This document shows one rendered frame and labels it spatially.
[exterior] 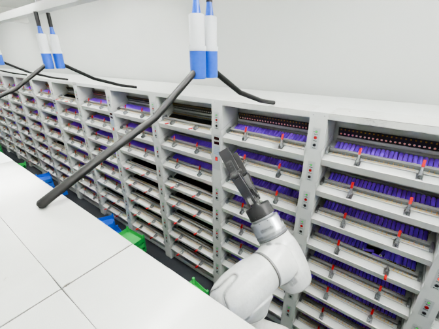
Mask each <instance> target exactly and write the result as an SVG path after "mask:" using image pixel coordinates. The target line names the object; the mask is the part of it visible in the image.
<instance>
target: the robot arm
mask: <svg viewBox="0 0 439 329"><path fill-rule="evenodd" d="M219 155H220V157H221V159H222V161H223V163H224V165H225V166H226V168H227V170H228V172H229V174H230V175H231V176H230V179H231V180H232V181H233V183H234V184H235V186H236V188H237V189H238V191H239V192H240V194H241V195H242V197H243V199H244V200H245V202H246V205H247V206H251V208H249V209H247V210H246V214H247V216H248V218H249V220H250V222H251V223H252V222H253V223H252V224H251V229H252V230H253V233H254V234H255V237H256V238H257V241H258V242H259V245H260V247H259V249H258V250H257V251H256V252H255V253H254V254H252V255H250V256H248V257H246V258H244V259H242V260H241V261H239V262H237V263H236V264H235V265H234V266H232V267H231V268H229V269H228V270H227V271H226V272H225V273H224V274H223V275H222V276H221V277H220V278H219V279H218V280H217V281H216V282H215V283H214V286H213V287H212V289H211V291H210V297H211V298H213V299H214V300H215V301H217V302H218V303H220V304H221V305H223V306H224V307H226V308H227V309H228V310H230V311H232V312H233V313H234V314H235V315H237V316H239V317H240V318H241V319H243V320H244V321H246V322H247V323H249V324H250V325H252V326H253V327H254V328H256V329H288V328H287V327H285V326H282V325H281V324H277V323H275V322H271V321H268V320H265V319H264V318H265V317H266V316H267V313H268V308H269V305H270V302H271V300H272V298H273V296H272V293H273V292H274V291H275V290H276V289H277V288H278V287H280V288H281V289H283V290H284V291H286V292H288V293H290V294H298V293H300V292H302V291H304V290H305V289H306V288H307V287H308V286H309V284H310V283H311V280H312V276H311V273H310V268H309V265H308V263H307V260H306V257H305V256H304V253H303V252H302V249H301V247H300V246H299V244H298V242H297V241H296V239H295V238H294V237H293V236H292V235H291V234H290V232H289V231H288V229H287V228H286V226H285V224H284V222H283V221H282V219H281V217H280V216H279V215H278V212H274V213H273V211H274V209H273V207H272V205H271V203H270V202H269V200H264V201H262V202H260V198H261V197H260V195H259V193H258V192H257V190H256V188H255V185H254V184H253V181H252V179H251V177H250V174H249V173H248V172H247V170H246V167H245V166H244V164H243V162H242V160H241V158H240V157H239V155H238V153H237V152H236V153H234V154H231V152H230V150H229V148H225V149H223V150H222V151H220V152H219Z"/></svg>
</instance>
